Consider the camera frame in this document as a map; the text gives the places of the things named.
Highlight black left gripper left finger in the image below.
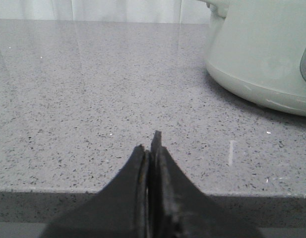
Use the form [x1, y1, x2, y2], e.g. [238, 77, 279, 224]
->
[41, 145, 149, 238]

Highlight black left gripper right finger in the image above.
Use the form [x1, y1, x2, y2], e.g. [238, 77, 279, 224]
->
[148, 131, 263, 238]

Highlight pale green electric cooking pot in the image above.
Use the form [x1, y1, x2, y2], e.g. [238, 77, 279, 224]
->
[205, 0, 306, 117]

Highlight white curtain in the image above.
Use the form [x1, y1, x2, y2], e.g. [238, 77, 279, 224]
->
[0, 0, 210, 24]

